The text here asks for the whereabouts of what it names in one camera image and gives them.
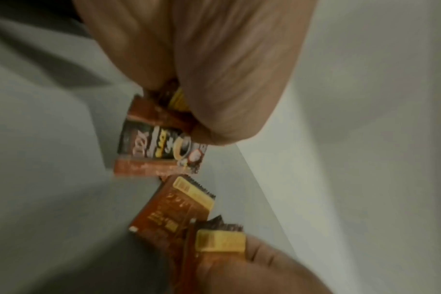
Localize person's left hand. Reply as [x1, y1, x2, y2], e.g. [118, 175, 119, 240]
[72, 0, 318, 146]

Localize person's right hand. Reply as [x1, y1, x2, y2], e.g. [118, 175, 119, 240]
[195, 233, 338, 294]

